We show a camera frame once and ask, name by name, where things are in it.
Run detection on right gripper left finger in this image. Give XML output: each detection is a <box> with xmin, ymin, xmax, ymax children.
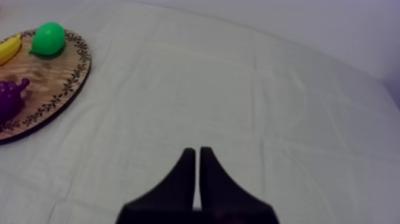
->
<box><xmin>115</xmin><ymin>147</ymin><xmax>197</xmax><ymax>224</ymax></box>

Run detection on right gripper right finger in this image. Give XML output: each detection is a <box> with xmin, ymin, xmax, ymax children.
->
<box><xmin>196</xmin><ymin>146</ymin><xmax>280</xmax><ymax>224</ymax></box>

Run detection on round wooden board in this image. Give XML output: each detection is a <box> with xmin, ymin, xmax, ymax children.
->
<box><xmin>0</xmin><ymin>28</ymin><xmax>92</xmax><ymax>145</ymax></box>

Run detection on green toy pear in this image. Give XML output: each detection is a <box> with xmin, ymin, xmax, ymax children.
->
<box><xmin>28</xmin><ymin>21</ymin><xmax>67</xmax><ymax>57</ymax></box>

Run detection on purple toy grapes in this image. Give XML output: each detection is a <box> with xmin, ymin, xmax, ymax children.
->
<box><xmin>0</xmin><ymin>77</ymin><xmax>31</xmax><ymax>121</ymax></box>

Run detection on yellow toy banana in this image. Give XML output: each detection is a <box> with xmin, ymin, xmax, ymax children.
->
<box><xmin>0</xmin><ymin>33</ymin><xmax>23</xmax><ymax>66</ymax></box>

